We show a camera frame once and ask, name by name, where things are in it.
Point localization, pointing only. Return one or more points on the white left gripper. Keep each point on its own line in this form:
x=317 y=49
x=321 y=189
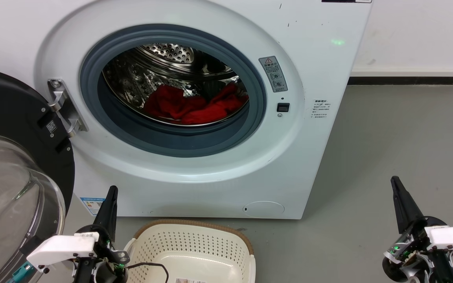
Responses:
x=63 y=247

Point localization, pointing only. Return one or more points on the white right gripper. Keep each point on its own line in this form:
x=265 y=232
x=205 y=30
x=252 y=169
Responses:
x=452 y=237

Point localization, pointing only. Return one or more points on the red garment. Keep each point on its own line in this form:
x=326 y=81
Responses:
x=171 y=104

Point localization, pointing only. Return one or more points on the cream plastic laundry basket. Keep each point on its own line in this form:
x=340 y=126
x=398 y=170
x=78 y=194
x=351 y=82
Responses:
x=195 y=243

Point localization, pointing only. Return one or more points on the stainless steel washing machine drum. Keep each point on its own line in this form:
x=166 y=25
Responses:
x=140 y=74

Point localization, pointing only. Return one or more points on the black washer door with glass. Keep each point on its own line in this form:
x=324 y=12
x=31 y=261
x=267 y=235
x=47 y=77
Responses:
x=6 y=102

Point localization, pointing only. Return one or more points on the blue energy label sticker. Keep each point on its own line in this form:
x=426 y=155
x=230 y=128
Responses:
x=92 y=204

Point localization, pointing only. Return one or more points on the grey rubber door gasket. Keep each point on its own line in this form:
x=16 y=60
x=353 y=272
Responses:
x=171 y=142

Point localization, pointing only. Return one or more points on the small QR code sticker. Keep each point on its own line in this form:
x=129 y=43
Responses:
x=51 y=126

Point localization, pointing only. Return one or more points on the white front-load washing machine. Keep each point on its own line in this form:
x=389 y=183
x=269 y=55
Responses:
x=309 y=157

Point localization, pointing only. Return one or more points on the silver metal door hinge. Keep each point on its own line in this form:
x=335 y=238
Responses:
x=59 y=98

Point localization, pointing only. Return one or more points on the white and black baseboard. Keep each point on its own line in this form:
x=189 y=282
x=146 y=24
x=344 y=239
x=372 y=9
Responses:
x=407 y=72

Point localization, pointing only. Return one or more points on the round filter cover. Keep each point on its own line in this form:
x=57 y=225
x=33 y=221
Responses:
x=264 y=209

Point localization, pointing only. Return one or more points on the black door latch socket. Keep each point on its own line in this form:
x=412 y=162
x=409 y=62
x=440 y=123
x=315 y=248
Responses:
x=283 y=107

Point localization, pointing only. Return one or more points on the grey warning sticker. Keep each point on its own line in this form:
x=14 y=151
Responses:
x=273 y=74

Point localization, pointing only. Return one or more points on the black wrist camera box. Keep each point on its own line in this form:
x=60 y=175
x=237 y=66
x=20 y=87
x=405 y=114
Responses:
x=30 y=245

